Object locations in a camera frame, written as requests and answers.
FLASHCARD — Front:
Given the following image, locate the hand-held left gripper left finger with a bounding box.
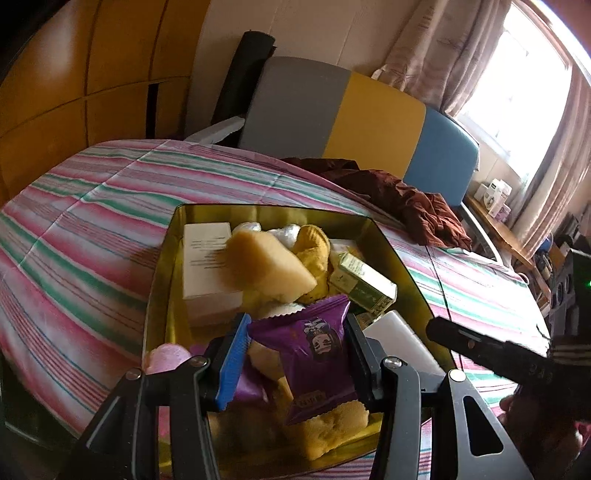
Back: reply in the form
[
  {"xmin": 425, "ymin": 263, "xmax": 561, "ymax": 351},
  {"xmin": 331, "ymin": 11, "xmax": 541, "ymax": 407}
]
[{"xmin": 74, "ymin": 313, "xmax": 252, "ymax": 480}]

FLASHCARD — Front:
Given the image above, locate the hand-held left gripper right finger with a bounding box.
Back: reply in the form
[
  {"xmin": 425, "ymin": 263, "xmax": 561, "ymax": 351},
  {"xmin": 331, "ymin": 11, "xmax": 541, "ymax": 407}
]
[{"xmin": 344, "ymin": 314, "xmax": 536, "ymax": 480}]

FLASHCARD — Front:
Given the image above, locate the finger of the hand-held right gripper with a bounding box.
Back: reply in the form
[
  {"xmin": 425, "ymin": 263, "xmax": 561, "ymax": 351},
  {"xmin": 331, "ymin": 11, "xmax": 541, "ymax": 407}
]
[{"xmin": 425, "ymin": 318, "xmax": 550, "ymax": 388}]

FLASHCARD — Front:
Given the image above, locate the white rectangular block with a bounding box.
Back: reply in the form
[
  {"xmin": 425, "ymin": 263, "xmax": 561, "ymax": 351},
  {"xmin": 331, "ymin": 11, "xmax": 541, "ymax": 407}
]
[{"xmin": 362, "ymin": 309, "xmax": 445, "ymax": 377}]

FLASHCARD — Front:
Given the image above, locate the dark yellow sponge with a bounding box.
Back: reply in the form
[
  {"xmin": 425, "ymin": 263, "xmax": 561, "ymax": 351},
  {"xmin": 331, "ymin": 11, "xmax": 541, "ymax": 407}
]
[{"xmin": 272, "ymin": 388, "xmax": 370, "ymax": 460}]

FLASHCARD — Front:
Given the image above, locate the small green box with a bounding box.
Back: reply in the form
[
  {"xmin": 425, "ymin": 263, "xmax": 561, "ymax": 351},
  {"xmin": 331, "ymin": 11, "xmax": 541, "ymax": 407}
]
[{"xmin": 329, "ymin": 251, "xmax": 398, "ymax": 315}]

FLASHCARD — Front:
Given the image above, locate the white cardboard box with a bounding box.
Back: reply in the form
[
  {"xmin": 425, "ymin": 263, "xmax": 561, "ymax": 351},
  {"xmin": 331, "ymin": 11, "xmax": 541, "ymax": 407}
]
[{"xmin": 182, "ymin": 222, "xmax": 243, "ymax": 324}]

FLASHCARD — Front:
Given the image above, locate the pale yellow sponge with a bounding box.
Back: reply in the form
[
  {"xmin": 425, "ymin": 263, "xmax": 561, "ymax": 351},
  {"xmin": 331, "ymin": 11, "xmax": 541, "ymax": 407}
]
[{"xmin": 221, "ymin": 230, "xmax": 317, "ymax": 301}]

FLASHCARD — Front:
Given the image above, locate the gold round candy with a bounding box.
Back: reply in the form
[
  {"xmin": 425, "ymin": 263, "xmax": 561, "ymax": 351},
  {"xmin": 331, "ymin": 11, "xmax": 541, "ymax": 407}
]
[{"xmin": 291, "ymin": 224, "xmax": 332, "ymax": 305}]

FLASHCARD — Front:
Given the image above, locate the gold tin box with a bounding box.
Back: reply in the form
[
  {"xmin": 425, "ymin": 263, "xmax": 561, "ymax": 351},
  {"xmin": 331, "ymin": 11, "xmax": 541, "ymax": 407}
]
[{"xmin": 144, "ymin": 203, "xmax": 458, "ymax": 472}]

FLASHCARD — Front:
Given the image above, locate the person's right hand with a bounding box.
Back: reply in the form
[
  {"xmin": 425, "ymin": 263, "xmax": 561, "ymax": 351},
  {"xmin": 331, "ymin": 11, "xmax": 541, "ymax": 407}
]
[{"xmin": 499, "ymin": 392, "xmax": 585, "ymax": 462}]

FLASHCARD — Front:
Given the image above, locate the wooden side table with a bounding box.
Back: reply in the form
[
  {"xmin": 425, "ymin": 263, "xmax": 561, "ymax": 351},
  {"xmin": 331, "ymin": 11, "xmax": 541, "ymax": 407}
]
[{"xmin": 464, "ymin": 194, "xmax": 552, "ymax": 296}]

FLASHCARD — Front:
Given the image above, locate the dark red cloth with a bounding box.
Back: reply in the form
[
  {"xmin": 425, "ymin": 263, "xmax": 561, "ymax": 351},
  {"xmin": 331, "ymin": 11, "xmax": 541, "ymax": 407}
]
[{"xmin": 281, "ymin": 157, "xmax": 472, "ymax": 247}]

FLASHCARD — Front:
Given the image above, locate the white carton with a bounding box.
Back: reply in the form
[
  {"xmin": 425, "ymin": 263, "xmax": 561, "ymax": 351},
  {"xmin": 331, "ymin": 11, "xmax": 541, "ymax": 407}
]
[{"xmin": 480, "ymin": 179, "xmax": 513, "ymax": 217}]

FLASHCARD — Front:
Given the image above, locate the beige patterned curtain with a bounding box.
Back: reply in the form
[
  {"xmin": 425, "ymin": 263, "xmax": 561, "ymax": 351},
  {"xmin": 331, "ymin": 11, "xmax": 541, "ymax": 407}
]
[
  {"xmin": 508, "ymin": 69, "xmax": 591, "ymax": 241},
  {"xmin": 372, "ymin": 0, "xmax": 513, "ymax": 116}
]

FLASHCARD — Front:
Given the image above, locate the striped bedsheet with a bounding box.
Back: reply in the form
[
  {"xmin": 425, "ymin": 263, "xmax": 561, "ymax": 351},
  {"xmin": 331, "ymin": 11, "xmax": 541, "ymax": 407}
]
[{"xmin": 0, "ymin": 138, "xmax": 552, "ymax": 439}]

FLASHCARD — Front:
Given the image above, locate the grey yellow blue armchair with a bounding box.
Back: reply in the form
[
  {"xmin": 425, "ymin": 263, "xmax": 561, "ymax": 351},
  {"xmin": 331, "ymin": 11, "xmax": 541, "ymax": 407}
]
[{"xmin": 187, "ymin": 56, "xmax": 504, "ymax": 264}]

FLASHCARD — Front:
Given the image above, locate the window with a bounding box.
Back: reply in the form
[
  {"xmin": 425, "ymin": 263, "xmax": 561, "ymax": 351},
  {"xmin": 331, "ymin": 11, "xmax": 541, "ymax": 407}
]
[{"xmin": 455, "ymin": 18, "xmax": 573, "ymax": 167}]

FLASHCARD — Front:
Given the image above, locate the black rolled mat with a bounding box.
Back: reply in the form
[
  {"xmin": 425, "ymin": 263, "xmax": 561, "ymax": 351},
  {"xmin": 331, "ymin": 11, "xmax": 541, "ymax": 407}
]
[{"xmin": 217, "ymin": 31, "xmax": 276, "ymax": 125}]

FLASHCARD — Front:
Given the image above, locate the wooden wardrobe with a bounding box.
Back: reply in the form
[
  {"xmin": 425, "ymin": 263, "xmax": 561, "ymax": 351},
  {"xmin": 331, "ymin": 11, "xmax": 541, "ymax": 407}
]
[{"xmin": 0, "ymin": 0, "xmax": 206, "ymax": 199}]

